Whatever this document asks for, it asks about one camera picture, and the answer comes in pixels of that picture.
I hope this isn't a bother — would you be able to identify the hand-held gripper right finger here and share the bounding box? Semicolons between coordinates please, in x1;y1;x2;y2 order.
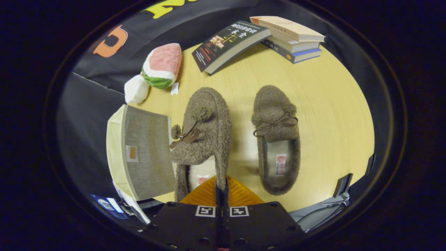
222;176;308;251

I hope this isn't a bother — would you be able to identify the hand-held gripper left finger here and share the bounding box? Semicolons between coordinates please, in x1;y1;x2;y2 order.
141;175;223;251

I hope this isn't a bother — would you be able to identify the grey fabric storage box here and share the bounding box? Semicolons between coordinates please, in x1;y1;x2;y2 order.
106;104;177;201

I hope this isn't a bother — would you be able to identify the brown fuzzy slipper shoe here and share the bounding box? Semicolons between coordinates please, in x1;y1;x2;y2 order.
170;87;233;203
251;85;301;196

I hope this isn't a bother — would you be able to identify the white paper sheet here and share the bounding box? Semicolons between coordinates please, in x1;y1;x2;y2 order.
113;181;151;224

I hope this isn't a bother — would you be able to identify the blue printed packet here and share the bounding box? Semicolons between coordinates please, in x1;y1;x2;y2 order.
91;194;128;220

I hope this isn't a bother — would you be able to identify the white plush toy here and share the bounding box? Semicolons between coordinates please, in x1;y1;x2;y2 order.
124;74;151;105

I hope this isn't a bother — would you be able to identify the watermelon slice plush toy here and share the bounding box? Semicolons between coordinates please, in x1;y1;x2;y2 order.
141;43;183;96

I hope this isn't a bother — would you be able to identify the blue cover book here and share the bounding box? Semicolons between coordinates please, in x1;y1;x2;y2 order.
261;39;322;64

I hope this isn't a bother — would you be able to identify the white cover book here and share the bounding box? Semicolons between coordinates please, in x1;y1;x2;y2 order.
268;32;321;54

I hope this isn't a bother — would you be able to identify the black cover book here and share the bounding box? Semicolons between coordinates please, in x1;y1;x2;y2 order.
191;20;272;75

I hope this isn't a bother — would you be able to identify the cream cover book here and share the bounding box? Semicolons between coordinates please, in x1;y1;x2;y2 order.
249;16;326;43

